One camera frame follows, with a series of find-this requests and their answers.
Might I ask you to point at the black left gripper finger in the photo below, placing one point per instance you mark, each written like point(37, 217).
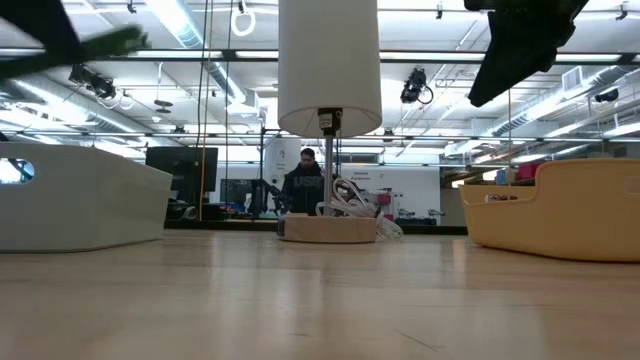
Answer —
point(30, 17)
point(60, 22)

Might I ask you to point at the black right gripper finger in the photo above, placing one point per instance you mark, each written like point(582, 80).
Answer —
point(542, 40)
point(502, 50)

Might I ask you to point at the black background robot arm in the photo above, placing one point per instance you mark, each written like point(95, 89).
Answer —
point(260, 195)

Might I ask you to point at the black ceiling device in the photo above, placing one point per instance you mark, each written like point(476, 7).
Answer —
point(92, 80)

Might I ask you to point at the black ceiling dome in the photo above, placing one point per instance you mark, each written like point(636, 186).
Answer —
point(607, 95)

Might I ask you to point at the red storage box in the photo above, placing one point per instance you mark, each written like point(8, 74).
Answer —
point(530, 171)

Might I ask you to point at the yellow plastic bin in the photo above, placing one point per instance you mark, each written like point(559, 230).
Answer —
point(550, 210)

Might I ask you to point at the white cylindrical bucket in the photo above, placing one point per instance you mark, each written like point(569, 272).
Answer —
point(330, 60)

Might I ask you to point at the clear plastic tray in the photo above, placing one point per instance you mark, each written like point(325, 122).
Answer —
point(90, 200)

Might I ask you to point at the large black monitor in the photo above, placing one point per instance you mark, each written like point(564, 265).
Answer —
point(182, 165)

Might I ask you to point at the person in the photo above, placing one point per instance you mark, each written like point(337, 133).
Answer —
point(305, 187)

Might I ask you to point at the small dark monitor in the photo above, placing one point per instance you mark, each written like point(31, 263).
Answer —
point(235, 190)

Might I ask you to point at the black hanging camera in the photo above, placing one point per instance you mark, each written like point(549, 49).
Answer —
point(414, 86)

